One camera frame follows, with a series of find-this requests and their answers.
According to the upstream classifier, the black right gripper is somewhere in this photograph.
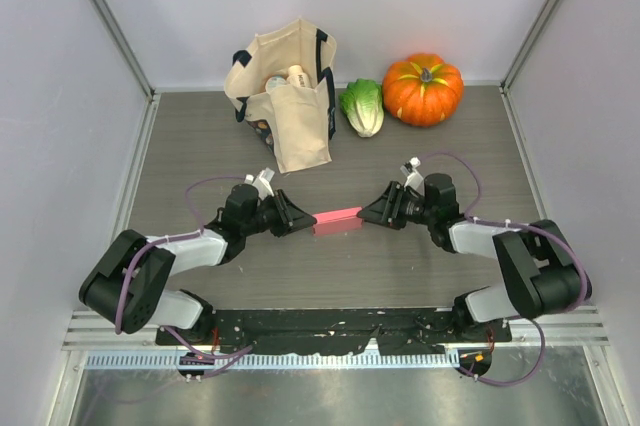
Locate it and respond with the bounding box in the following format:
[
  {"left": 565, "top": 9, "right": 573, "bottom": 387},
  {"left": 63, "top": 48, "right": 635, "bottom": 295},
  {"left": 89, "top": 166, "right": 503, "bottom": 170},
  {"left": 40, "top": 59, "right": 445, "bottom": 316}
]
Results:
[{"left": 358, "top": 180, "right": 437, "bottom": 230}]

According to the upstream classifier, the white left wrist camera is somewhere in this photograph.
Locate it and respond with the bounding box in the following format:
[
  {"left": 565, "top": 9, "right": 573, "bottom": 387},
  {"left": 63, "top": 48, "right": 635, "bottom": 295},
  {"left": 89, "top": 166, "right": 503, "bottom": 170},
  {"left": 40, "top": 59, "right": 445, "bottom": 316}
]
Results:
[{"left": 244, "top": 168, "right": 275, "bottom": 200}]

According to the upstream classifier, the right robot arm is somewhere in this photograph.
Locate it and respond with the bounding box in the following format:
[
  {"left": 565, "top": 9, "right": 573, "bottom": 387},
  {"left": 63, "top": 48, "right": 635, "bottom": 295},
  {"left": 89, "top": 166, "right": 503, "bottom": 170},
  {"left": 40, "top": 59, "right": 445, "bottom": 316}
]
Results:
[{"left": 358, "top": 173, "right": 593, "bottom": 341}]

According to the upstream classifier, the white round container in bag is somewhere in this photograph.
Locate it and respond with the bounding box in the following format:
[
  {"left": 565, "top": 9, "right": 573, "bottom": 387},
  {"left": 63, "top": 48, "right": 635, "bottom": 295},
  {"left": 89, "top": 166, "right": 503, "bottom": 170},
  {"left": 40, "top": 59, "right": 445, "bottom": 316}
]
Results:
[{"left": 265, "top": 75, "right": 288, "bottom": 93}]

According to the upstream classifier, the beige bottle in bag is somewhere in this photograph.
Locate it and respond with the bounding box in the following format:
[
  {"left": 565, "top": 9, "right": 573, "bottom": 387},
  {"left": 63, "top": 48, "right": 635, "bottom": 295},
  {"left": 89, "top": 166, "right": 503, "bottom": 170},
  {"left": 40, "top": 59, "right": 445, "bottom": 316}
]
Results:
[{"left": 287, "top": 65, "right": 313, "bottom": 88}]

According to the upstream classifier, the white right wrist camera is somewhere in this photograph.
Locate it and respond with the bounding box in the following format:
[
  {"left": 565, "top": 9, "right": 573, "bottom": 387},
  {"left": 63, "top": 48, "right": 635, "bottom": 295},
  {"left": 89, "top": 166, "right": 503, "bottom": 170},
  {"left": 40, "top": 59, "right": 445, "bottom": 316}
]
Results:
[{"left": 400, "top": 157, "right": 424, "bottom": 191}]

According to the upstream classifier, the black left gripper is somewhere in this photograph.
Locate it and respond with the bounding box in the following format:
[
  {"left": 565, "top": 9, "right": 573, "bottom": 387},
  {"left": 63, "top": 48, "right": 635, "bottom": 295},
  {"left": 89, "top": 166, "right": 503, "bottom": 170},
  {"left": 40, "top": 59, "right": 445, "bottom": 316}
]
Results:
[{"left": 242, "top": 190, "right": 315, "bottom": 238}]

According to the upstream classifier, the beige canvas tote bag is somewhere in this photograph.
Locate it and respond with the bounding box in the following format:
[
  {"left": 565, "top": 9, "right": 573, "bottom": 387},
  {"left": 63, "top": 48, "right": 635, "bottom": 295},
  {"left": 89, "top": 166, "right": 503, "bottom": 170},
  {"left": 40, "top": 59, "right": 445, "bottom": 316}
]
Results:
[{"left": 224, "top": 18, "right": 337, "bottom": 174}]

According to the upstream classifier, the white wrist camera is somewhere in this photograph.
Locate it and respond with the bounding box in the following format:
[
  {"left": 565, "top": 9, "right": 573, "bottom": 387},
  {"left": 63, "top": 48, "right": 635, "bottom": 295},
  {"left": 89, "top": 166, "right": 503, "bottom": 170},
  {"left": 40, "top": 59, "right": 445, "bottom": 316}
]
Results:
[
  {"left": 244, "top": 168, "right": 275, "bottom": 200},
  {"left": 400, "top": 157, "right": 424, "bottom": 191}
]

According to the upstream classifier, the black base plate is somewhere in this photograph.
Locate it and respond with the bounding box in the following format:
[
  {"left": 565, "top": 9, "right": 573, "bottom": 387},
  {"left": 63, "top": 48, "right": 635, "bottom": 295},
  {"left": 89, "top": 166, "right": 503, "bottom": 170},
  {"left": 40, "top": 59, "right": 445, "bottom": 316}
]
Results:
[{"left": 155, "top": 308, "right": 512, "bottom": 356}]

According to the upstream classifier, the orange pumpkin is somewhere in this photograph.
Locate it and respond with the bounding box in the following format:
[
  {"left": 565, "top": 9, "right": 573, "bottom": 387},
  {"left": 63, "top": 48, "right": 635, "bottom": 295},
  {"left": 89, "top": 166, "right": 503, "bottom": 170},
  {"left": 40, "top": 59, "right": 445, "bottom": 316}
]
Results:
[{"left": 382, "top": 53, "right": 464, "bottom": 127}]

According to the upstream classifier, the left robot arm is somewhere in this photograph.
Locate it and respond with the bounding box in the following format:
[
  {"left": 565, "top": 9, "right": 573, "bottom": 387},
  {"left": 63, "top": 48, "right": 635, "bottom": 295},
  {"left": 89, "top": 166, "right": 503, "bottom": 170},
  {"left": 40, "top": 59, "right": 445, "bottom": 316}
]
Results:
[{"left": 78, "top": 183, "right": 317, "bottom": 345}]

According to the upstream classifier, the slotted cable duct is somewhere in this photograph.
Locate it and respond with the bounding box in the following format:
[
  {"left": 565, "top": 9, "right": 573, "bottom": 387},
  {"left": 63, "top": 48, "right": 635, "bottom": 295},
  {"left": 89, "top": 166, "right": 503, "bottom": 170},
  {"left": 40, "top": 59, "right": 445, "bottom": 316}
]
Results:
[{"left": 84, "top": 349, "right": 459, "bottom": 371}]

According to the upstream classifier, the pink paper box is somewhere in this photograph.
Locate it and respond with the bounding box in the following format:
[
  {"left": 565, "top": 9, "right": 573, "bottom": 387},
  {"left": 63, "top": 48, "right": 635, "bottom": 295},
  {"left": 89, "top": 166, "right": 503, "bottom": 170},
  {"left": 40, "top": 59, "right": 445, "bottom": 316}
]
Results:
[{"left": 312, "top": 207, "right": 363, "bottom": 237}]

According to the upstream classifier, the green lettuce toy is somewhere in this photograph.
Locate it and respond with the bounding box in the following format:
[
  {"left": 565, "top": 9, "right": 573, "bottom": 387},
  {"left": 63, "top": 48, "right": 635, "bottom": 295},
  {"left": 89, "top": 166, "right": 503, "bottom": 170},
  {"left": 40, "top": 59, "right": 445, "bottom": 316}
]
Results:
[{"left": 339, "top": 78, "right": 384, "bottom": 138}]

